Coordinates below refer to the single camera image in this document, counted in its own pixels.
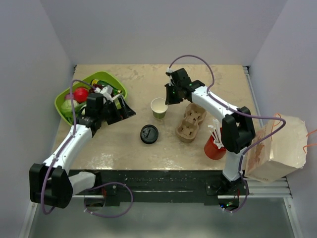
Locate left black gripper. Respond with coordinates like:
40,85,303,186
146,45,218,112
99,96,135,125

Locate green paper coffee cup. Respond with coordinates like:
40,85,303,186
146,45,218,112
151,98,168,120

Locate black plastic cup lid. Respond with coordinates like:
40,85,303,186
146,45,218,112
140,124,159,144

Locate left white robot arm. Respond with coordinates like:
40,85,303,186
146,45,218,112
29,93,136,208

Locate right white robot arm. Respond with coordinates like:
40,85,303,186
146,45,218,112
165,68,255,195

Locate brown pulp cup carrier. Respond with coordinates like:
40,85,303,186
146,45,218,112
175,103,207,143

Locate purple grapes bunch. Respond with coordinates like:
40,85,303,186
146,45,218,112
93,85,102,93

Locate green bottle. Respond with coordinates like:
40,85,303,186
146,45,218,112
90,79,122,94

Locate red apple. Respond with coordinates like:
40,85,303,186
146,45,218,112
74,87,89,104

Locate green plastic bin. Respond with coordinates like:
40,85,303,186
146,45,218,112
54,71,128,124

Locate white wrapped straw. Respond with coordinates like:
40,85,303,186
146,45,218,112
208,119,223,149

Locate green cabbage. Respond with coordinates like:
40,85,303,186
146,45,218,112
60,99,72,117

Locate red onion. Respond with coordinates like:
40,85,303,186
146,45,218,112
65,94,72,100

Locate red cup holder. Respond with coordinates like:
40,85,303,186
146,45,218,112
204,136,226,160

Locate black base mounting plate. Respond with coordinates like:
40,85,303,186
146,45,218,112
79,170,249,207

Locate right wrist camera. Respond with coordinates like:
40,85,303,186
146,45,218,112
165,67,173,76

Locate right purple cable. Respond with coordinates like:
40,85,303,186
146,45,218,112
167,54,287,214

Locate purple cable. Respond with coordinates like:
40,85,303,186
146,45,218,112
167,54,287,214
39,79,134,219

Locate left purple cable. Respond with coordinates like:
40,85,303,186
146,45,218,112
39,79,134,219

